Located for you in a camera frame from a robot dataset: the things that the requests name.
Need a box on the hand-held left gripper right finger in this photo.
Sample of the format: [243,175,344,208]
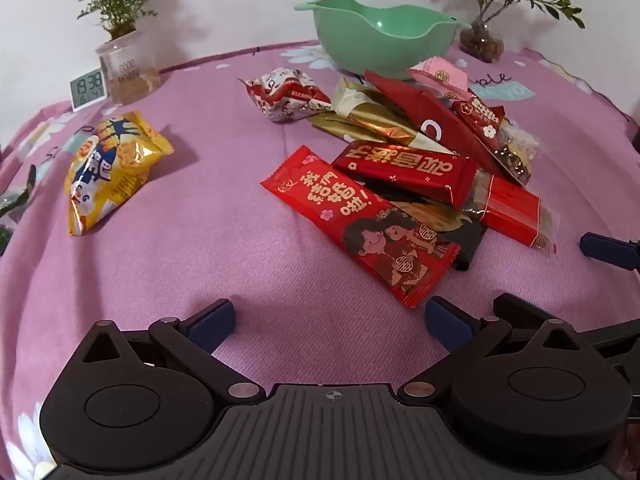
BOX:
[397,296,583,406]

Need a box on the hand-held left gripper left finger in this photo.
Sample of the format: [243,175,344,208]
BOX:
[67,299,264,407]

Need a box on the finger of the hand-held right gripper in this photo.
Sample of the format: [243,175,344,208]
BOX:
[492,292,640,359]
[580,232,640,272]

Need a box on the black gold packet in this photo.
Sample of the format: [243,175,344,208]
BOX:
[390,200,488,272]

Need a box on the red clear wafer packet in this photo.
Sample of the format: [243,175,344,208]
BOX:
[462,170,558,257]

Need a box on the long red cartoon packet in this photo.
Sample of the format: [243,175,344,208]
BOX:
[260,145,461,309]

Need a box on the red bar packet gold print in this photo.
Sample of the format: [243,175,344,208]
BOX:
[331,140,478,208]

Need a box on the red flower-print clear packet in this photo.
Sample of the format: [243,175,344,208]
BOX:
[452,100,541,186]

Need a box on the dark red packet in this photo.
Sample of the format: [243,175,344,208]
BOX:
[364,69,506,176]

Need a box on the gold foil cone packet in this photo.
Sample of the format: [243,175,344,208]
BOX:
[331,77,458,155]

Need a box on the olive gold packet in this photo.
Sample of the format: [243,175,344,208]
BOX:
[307,112,386,143]

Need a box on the red white candy packet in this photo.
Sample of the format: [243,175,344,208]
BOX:
[237,66,333,125]

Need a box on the pink packet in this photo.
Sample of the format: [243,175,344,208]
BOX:
[406,66,472,104]
[421,56,474,92]

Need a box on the green plastic bowl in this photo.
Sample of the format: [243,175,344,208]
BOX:
[293,0,472,80]

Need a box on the pink printed tablecloth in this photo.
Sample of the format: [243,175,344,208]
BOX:
[0,40,640,480]

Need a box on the yellow snack bag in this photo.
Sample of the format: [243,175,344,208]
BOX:
[64,111,175,237]

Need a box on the dark green packet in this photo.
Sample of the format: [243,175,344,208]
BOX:
[0,164,38,256]

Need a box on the leafy plant in glass vase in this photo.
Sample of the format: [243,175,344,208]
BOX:
[430,0,586,63]

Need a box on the white digital clock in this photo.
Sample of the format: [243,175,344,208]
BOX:
[69,69,108,112]

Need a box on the fine-leaf plant in clear cup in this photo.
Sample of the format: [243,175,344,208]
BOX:
[70,0,166,107]

